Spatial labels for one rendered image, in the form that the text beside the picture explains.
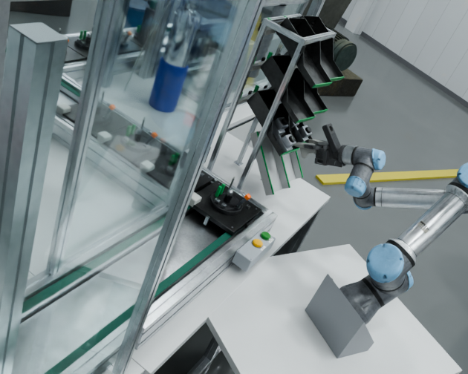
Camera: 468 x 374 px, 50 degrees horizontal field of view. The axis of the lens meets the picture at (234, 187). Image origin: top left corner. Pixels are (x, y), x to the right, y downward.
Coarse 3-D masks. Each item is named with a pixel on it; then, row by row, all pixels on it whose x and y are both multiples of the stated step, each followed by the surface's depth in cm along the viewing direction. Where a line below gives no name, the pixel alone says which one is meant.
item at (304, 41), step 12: (264, 24) 193; (312, 36) 195; (324, 36) 203; (252, 48) 199; (300, 48) 189; (252, 60) 201; (288, 72) 195; (240, 84) 207; (240, 96) 211; (276, 96) 201; (276, 108) 204; (228, 120) 216; (252, 132) 250; (264, 132) 209; (216, 144) 223; (216, 156) 227; (240, 156) 258; (252, 156) 216; (240, 180) 223
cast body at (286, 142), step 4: (276, 136) 214; (280, 136) 213; (288, 136) 210; (292, 136) 210; (276, 140) 212; (280, 140) 211; (284, 140) 210; (288, 140) 208; (292, 140) 208; (280, 144) 211; (284, 144) 210; (288, 144) 209; (292, 144) 209; (284, 148) 211; (288, 148) 211; (292, 148) 212; (284, 152) 211
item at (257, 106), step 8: (256, 96) 211; (264, 96) 222; (272, 96) 221; (248, 104) 214; (256, 104) 211; (264, 104) 209; (272, 104) 222; (280, 104) 219; (256, 112) 212; (264, 112) 210; (280, 112) 220; (264, 120) 211; (272, 120) 209; (288, 120) 218; (272, 128) 209; (288, 128) 219; (272, 136) 210; (280, 152) 209; (288, 152) 212
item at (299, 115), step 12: (276, 60) 208; (288, 60) 211; (264, 72) 205; (276, 72) 202; (300, 72) 209; (276, 84) 203; (288, 84) 213; (300, 84) 210; (288, 96) 208; (300, 96) 212; (288, 108) 202; (300, 108) 209; (300, 120) 201
